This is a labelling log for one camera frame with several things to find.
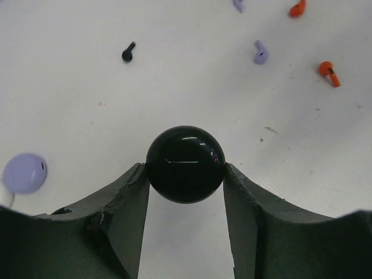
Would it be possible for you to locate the white round charging case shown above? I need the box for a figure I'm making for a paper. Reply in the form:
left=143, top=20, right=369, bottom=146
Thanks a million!
left=0, top=185, right=15, bottom=208

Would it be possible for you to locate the orange earbud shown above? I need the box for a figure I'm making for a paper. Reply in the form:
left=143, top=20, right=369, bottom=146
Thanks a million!
left=318, top=61, right=341, bottom=88
left=288, top=0, right=307, bottom=18

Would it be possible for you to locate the purple earbud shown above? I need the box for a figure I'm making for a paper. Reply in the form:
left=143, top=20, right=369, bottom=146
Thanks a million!
left=232, top=0, right=245, bottom=13
left=254, top=40, right=269, bottom=65

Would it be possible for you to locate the black earbud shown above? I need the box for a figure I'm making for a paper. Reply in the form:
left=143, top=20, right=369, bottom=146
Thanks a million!
left=121, top=41, right=136, bottom=63

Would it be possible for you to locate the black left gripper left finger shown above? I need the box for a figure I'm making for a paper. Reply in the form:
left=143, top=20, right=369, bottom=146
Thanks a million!
left=1, top=163, right=149, bottom=278

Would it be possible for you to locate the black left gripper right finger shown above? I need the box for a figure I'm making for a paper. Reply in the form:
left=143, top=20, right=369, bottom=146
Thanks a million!
left=223, top=164, right=371, bottom=278

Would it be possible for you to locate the orange earbud far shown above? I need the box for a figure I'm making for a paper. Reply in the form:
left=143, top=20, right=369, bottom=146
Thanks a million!
left=288, top=0, right=307, bottom=18

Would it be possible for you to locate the orange earbud near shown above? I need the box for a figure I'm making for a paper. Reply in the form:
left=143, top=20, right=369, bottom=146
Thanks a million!
left=318, top=61, right=341, bottom=88

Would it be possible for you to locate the purple earbud near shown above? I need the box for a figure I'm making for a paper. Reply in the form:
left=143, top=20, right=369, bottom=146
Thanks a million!
left=254, top=40, right=269, bottom=65

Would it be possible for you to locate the purple earbud far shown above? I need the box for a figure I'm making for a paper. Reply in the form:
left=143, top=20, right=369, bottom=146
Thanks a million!
left=232, top=0, right=245, bottom=13

